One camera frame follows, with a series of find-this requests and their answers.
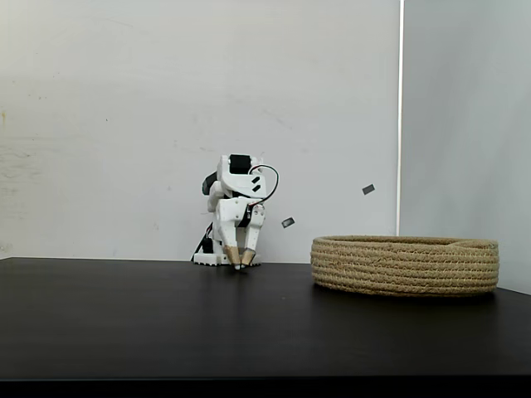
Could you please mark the grey tape piece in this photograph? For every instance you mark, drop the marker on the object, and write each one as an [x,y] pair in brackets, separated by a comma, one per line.
[368,189]
[288,222]

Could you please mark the white vertical wall strip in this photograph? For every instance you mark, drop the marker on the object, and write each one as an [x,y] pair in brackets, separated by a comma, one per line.
[400,124]

